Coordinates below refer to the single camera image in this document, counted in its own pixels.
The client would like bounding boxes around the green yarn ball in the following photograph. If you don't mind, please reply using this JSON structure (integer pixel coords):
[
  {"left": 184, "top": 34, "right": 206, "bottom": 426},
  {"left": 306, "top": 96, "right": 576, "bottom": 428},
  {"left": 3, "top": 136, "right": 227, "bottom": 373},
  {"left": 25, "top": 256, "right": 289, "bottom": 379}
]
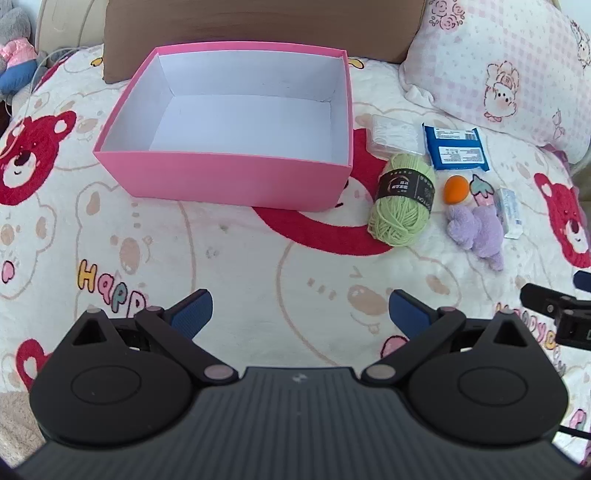
[{"left": 367, "top": 152, "right": 437, "bottom": 247}]

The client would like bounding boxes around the white cable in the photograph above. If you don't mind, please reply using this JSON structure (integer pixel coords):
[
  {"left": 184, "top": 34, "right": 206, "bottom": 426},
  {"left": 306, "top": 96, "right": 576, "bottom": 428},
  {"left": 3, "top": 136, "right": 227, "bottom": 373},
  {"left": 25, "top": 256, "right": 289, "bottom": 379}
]
[{"left": 0, "top": 45, "right": 90, "bottom": 160}]

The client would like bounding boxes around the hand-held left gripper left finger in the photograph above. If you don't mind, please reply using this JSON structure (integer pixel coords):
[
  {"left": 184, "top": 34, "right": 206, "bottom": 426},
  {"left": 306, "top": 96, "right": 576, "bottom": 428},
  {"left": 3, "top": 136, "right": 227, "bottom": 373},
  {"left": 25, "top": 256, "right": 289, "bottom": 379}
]
[{"left": 65, "top": 289, "right": 238, "bottom": 387}]

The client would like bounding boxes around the grey plush rabbit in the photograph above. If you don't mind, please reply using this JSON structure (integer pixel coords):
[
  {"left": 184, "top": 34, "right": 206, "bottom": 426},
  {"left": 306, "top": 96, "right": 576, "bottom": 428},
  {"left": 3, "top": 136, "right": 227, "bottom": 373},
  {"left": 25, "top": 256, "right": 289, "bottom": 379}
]
[{"left": 0, "top": 4, "right": 40, "bottom": 95}]

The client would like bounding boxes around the blue wet wipes packet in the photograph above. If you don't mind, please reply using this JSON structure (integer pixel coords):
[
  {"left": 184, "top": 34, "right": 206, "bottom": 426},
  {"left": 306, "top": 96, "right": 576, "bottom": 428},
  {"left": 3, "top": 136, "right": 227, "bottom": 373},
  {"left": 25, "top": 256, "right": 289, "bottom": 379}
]
[{"left": 422, "top": 122, "right": 491, "bottom": 172}]

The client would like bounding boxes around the pink cardboard box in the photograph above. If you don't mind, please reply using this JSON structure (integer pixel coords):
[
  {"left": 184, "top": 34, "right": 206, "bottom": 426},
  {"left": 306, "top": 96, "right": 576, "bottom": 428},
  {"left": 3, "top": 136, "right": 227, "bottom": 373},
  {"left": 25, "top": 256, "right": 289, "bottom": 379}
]
[{"left": 92, "top": 43, "right": 354, "bottom": 213}]

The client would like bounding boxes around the orange ball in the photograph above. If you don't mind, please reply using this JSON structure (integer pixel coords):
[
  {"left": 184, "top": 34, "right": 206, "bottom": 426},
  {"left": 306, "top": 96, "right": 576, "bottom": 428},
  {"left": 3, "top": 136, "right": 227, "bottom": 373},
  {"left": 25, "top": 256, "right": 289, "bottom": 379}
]
[{"left": 443, "top": 176, "right": 472, "bottom": 206}]

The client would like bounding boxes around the pink checked pillow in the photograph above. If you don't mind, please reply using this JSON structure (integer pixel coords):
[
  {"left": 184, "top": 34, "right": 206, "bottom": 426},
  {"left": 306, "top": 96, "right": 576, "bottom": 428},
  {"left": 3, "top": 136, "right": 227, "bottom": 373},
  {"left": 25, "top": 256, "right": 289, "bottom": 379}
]
[{"left": 399, "top": 0, "right": 591, "bottom": 164}]

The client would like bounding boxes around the printed bear blanket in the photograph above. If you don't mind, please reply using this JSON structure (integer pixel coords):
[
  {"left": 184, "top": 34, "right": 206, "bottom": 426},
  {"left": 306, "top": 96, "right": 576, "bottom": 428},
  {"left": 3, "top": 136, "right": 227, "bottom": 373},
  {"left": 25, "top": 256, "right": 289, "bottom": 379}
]
[{"left": 0, "top": 44, "right": 591, "bottom": 480}]

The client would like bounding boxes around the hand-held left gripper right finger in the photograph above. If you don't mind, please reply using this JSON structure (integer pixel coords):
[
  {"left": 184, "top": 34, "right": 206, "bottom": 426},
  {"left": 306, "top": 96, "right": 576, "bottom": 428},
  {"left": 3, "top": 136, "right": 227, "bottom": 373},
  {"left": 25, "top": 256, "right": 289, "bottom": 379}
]
[{"left": 360, "top": 289, "right": 539, "bottom": 387}]

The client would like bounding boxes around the small white box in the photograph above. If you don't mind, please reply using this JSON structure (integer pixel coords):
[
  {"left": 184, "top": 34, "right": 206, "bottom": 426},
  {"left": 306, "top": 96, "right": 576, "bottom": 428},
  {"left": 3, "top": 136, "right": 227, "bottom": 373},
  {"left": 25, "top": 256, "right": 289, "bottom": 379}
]
[{"left": 495, "top": 187, "right": 525, "bottom": 240}]

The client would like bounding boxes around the cream headboard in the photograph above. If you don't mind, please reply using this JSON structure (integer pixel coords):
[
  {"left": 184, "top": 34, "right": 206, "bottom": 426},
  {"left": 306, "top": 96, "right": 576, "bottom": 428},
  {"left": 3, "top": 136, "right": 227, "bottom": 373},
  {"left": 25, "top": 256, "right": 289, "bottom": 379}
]
[{"left": 34, "top": 0, "right": 109, "bottom": 79}]

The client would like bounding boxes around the clear plastic box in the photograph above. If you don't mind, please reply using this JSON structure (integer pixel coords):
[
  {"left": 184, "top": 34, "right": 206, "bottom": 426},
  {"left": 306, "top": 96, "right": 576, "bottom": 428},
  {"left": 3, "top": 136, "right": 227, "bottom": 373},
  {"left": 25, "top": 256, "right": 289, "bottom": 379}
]
[{"left": 368, "top": 114, "right": 426, "bottom": 160}]

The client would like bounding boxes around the purple plush toy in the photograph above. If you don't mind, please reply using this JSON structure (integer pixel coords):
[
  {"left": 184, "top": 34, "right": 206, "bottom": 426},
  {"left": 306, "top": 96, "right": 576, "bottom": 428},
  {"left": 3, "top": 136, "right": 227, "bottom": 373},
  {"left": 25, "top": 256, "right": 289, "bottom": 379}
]
[{"left": 444, "top": 203, "right": 506, "bottom": 272}]

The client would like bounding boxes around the brown pillow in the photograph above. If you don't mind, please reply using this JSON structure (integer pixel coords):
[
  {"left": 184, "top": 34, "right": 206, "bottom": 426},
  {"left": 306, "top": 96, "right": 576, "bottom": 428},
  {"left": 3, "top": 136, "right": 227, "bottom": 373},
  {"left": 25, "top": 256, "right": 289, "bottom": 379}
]
[{"left": 102, "top": 0, "right": 428, "bottom": 85}]

